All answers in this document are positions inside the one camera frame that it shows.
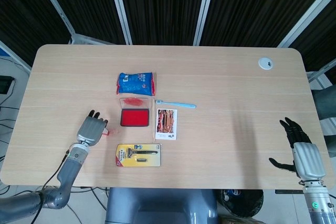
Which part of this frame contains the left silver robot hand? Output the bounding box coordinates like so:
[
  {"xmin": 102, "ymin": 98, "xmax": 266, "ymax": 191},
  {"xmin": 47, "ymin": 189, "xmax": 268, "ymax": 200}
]
[{"xmin": 76, "ymin": 110, "xmax": 109, "ymax": 146}]

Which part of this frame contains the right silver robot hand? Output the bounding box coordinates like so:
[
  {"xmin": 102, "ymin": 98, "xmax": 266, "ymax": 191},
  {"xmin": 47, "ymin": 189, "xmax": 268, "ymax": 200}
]
[{"xmin": 268, "ymin": 116, "xmax": 327, "ymax": 180}]

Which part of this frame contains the red ink pad black case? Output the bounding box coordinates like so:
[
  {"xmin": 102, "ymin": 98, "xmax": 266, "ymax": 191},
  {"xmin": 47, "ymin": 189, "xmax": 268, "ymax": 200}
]
[{"xmin": 120, "ymin": 108, "xmax": 150, "ymax": 127}]

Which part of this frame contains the clear ink pad lid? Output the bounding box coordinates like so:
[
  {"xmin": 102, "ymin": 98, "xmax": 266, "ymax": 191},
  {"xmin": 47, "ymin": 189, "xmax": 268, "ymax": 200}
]
[{"xmin": 119, "ymin": 97, "xmax": 153, "ymax": 111}]

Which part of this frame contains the yellow razor blister pack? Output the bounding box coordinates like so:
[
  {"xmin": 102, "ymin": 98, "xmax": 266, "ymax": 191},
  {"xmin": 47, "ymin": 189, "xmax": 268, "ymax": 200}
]
[{"xmin": 115, "ymin": 143, "xmax": 161, "ymax": 168}]

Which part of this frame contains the black waste bin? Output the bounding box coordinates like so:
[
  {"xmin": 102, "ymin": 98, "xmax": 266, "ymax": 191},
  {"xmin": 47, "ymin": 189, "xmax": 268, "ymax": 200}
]
[{"xmin": 219, "ymin": 189, "xmax": 264, "ymax": 221}]

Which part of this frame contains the palace photo postcard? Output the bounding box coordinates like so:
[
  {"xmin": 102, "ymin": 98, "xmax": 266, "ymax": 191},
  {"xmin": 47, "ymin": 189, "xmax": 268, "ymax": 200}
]
[{"xmin": 155, "ymin": 108, "xmax": 179, "ymax": 141}]

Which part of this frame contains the light blue toothbrush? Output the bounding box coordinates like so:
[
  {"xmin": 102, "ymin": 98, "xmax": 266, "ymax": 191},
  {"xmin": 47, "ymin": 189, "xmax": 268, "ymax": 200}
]
[{"xmin": 154, "ymin": 99, "xmax": 197, "ymax": 109}]

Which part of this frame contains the blue grey robot torso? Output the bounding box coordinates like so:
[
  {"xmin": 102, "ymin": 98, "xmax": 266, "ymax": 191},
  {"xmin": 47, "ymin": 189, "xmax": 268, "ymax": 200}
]
[{"xmin": 104, "ymin": 187, "xmax": 220, "ymax": 224}]

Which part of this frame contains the black handled razor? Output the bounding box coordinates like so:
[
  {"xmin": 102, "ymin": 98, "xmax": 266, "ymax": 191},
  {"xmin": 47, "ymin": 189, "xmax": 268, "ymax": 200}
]
[{"xmin": 127, "ymin": 147, "xmax": 159, "ymax": 158}]

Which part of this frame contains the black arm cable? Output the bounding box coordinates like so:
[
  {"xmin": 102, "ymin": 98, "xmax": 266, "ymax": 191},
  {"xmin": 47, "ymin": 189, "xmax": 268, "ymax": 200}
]
[{"xmin": 33, "ymin": 150, "xmax": 70, "ymax": 224}]

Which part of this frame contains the white cable grommet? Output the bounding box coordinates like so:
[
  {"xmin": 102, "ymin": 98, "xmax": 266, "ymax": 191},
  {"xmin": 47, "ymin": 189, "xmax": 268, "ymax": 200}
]
[{"xmin": 257, "ymin": 56, "xmax": 274, "ymax": 70}]

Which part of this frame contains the white partition frame post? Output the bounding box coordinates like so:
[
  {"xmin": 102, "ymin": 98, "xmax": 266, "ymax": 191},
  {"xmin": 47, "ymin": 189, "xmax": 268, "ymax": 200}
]
[
  {"xmin": 107, "ymin": 0, "xmax": 133, "ymax": 46},
  {"xmin": 193, "ymin": 0, "xmax": 218, "ymax": 46},
  {"xmin": 277, "ymin": 0, "xmax": 336, "ymax": 48},
  {"xmin": 33, "ymin": 0, "xmax": 77, "ymax": 44}
]

